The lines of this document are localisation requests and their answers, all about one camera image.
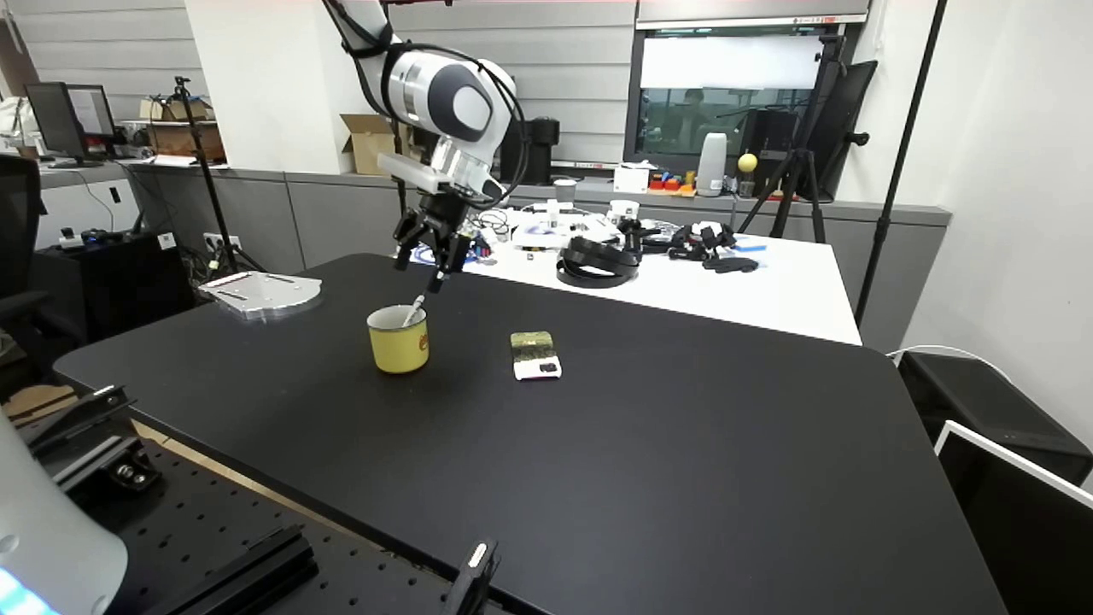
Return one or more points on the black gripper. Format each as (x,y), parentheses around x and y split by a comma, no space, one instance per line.
(446,216)

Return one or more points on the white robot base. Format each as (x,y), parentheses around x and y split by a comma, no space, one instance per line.
(47,533)

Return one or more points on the yellow cup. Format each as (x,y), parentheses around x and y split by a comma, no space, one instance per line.
(397,347)

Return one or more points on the open cardboard box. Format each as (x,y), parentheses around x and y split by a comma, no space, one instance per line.
(368,146)

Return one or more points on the small green card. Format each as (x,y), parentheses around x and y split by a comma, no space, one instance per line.
(532,340)

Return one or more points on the black computer tower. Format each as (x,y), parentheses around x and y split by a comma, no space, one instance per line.
(536,151)

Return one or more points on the black VR headset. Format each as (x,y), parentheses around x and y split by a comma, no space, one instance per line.
(596,262)

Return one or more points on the white small container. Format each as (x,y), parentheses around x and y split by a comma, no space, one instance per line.
(632,179)

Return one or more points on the slim black tripod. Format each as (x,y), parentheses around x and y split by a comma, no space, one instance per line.
(205,182)

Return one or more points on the white bottle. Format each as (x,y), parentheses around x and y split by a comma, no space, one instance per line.
(712,164)

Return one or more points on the black low cabinet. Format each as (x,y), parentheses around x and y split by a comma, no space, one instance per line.
(113,285)

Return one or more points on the yellow ball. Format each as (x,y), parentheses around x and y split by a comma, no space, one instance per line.
(747,164)

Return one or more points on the black optical breadboard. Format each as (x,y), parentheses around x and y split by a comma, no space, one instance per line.
(205,514)

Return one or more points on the dark window screen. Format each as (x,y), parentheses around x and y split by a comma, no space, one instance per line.
(739,105)

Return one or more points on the small grey monitor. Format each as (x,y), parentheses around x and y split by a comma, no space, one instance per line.
(72,120)

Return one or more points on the black office chair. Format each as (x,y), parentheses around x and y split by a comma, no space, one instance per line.
(18,242)

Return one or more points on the thin black light stand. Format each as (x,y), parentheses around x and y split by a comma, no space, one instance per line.
(901,160)

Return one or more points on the black cube seat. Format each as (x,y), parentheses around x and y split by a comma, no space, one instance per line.
(992,406)

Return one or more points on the white-edged black board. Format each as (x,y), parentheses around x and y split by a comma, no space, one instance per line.
(1013,514)

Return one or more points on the black metal rail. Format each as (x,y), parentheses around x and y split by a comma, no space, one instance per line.
(243,576)

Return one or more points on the black mounting bracket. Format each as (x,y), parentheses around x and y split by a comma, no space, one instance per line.
(92,438)

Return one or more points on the black camera tripod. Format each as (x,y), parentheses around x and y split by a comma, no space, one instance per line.
(803,137)

